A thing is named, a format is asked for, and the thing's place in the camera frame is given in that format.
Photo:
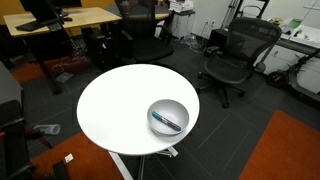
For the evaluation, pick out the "teal marker pen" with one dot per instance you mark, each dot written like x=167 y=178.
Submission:
x=166 y=121

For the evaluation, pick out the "white round bowl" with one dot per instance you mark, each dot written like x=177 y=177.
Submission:
x=173 y=108

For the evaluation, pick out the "black mesh office chair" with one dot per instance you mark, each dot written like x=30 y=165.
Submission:
x=223 y=68

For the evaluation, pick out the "white cabinet under printer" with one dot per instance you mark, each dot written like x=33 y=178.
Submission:
x=182 y=25

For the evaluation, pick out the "small wooden desk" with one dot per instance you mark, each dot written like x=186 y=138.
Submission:
x=163 y=15

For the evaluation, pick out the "black floor box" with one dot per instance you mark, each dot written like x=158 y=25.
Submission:
x=218 y=38

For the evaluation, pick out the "black computer tower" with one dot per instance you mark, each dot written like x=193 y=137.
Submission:
x=95 y=46

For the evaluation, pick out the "white table base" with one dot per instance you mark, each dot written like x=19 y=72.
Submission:
x=118 y=163

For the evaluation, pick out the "white printer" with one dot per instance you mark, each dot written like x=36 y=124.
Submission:
x=181 y=5

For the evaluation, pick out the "grey power strip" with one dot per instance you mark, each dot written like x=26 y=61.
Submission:
x=64 y=77

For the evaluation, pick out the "large wooden desk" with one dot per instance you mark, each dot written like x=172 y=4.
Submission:
x=90 y=16

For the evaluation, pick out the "black metal stand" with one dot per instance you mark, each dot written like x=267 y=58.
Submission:
x=238 y=10

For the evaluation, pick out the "small white paper tag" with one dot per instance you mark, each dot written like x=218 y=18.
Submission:
x=68 y=158

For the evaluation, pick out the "black computer mouse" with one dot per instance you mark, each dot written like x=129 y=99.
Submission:
x=68 y=19

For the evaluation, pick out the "clear plastic cup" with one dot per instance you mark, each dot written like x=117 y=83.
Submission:
x=50 y=129

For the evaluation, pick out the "black electric scooter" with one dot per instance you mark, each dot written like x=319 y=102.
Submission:
x=278 y=79

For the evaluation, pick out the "white counter with cabinets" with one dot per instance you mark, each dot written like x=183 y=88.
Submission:
x=283 y=56

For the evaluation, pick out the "black keyboard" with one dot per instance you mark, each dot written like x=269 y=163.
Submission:
x=28 y=26

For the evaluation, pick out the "green box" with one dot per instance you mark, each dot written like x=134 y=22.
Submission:
x=295 y=23

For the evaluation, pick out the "grey cabinet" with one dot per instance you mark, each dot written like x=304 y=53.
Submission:
x=8 y=86

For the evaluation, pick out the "black monitor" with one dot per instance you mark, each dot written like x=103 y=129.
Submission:
x=33 y=6

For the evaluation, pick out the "black chair with armrest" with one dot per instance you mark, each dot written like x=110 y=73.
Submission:
x=13 y=150

